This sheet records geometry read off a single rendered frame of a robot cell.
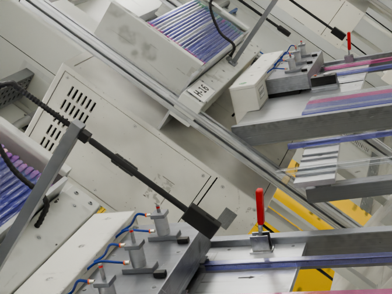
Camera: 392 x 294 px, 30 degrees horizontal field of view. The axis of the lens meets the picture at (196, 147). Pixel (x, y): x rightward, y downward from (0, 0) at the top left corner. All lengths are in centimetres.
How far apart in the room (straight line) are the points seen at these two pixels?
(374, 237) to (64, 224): 52
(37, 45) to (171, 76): 231
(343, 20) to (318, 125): 358
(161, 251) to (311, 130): 91
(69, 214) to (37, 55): 313
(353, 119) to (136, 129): 61
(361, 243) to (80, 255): 45
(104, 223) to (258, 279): 29
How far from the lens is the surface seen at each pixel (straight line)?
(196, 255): 117
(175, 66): 212
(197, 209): 89
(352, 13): 550
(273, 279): 113
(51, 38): 432
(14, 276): 115
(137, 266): 109
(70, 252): 118
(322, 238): 122
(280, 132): 199
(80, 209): 133
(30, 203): 98
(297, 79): 227
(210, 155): 214
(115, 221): 126
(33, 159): 138
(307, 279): 433
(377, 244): 121
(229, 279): 115
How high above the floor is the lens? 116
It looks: 3 degrees up
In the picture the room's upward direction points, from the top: 54 degrees counter-clockwise
